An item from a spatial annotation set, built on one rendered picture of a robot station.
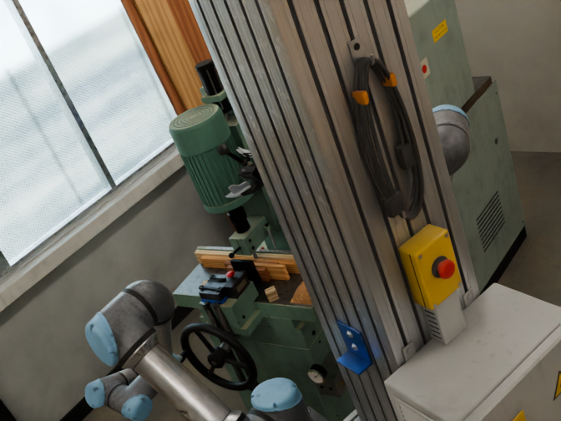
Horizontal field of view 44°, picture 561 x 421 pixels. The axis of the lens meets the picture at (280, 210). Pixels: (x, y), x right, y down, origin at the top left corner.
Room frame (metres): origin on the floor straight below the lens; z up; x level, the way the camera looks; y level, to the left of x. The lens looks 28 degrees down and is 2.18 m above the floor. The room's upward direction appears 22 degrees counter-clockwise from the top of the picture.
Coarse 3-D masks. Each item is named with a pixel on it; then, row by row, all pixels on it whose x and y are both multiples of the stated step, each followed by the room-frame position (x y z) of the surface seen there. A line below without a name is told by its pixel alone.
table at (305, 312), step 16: (192, 272) 2.23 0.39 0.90; (208, 272) 2.18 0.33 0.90; (224, 272) 2.14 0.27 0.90; (192, 288) 2.12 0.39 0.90; (256, 288) 1.97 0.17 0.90; (288, 288) 1.90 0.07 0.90; (192, 304) 2.09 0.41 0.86; (256, 304) 1.89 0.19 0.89; (272, 304) 1.85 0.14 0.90; (288, 304) 1.81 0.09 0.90; (304, 304) 1.78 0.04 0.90; (256, 320) 1.86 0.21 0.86; (304, 320) 1.78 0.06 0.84
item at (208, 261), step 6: (204, 258) 2.22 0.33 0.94; (210, 258) 2.20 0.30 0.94; (216, 258) 2.19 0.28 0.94; (222, 258) 2.17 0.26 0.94; (228, 258) 2.16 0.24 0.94; (234, 258) 2.14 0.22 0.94; (240, 258) 2.12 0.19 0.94; (246, 258) 2.11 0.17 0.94; (252, 258) 2.09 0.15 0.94; (204, 264) 2.23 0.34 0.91; (210, 264) 2.21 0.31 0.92; (216, 264) 2.19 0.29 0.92; (222, 264) 2.17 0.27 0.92; (282, 264) 1.99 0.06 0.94; (288, 264) 1.97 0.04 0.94; (294, 264) 1.96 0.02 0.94; (288, 270) 1.98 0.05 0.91; (294, 270) 1.96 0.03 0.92
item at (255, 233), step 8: (248, 216) 2.15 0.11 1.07; (256, 216) 2.12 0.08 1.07; (264, 216) 2.11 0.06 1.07; (256, 224) 2.07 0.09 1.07; (264, 224) 2.10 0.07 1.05; (248, 232) 2.04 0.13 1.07; (256, 232) 2.06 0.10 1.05; (264, 232) 2.08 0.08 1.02; (232, 240) 2.04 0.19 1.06; (240, 240) 2.02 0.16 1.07; (248, 240) 2.02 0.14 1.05; (256, 240) 2.05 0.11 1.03; (264, 240) 2.07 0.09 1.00; (248, 248) 2.01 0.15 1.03; (256, 248) 2.04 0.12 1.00
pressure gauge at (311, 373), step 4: (312, 364) 1.76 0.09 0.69; (316, 364) 1.74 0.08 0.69; (312, 368) 1.73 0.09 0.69; (316, 368) 1.73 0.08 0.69; (320, 368) 1.72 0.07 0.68; (324, 368) 1.73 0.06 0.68; (308, 372) 1.74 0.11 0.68; (312, 372) 1.73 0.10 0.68; (316, 372) 1.71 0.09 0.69; (320, 372) 1.71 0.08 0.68; (324, 372) 1.72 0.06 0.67; (308, 376) 1.74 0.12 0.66; (312, 376) 1.73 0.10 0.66; (320, 376) 1.71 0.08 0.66; (324, 376) 1.71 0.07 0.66; (312, 380) 1.74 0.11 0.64; (316, 380) 1.73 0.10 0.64; (320, 380) 1.72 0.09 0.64; (324, 380) 1.71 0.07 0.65
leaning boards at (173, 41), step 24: (120, 0) 3.59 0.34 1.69; (144, 0) 3.62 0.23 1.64; (168, 0) 3.75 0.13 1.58; (144, 24) 3.59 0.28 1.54; (168, 24) 3.66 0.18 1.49; (192, 24) 3.79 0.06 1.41; (144, 48) 3.57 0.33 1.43; (168, 48) 3.61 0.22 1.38; (192, 48) 3.74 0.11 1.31; (168, 72) 3.58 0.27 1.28; (192, 72) 3.65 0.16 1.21; (168, 96) 3.56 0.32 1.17; (192, 96) 3.60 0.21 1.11
